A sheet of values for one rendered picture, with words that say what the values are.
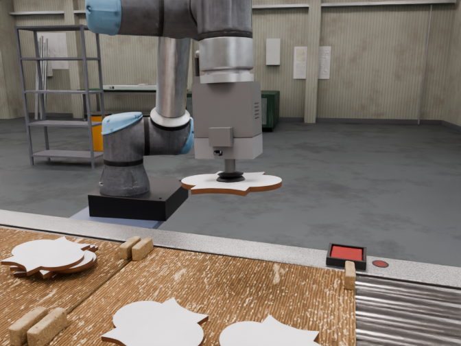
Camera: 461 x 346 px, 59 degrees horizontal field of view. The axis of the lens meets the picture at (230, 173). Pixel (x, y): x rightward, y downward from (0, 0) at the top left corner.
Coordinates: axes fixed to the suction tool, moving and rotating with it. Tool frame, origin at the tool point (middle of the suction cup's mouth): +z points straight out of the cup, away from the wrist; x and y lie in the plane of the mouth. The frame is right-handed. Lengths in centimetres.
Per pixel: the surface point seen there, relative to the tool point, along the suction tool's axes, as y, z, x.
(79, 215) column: -60, 20, 44
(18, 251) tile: -40.5, 13.0, 0.3
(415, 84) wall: 172, -24, 1091
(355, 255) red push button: 18.0, 19.0, 24.6
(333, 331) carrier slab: 14.8, 19.3, -3.2
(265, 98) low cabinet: -162, -4, 838
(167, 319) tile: -7.8, 17.5, -8.0
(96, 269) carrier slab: -27.3, 16.9, 3.9
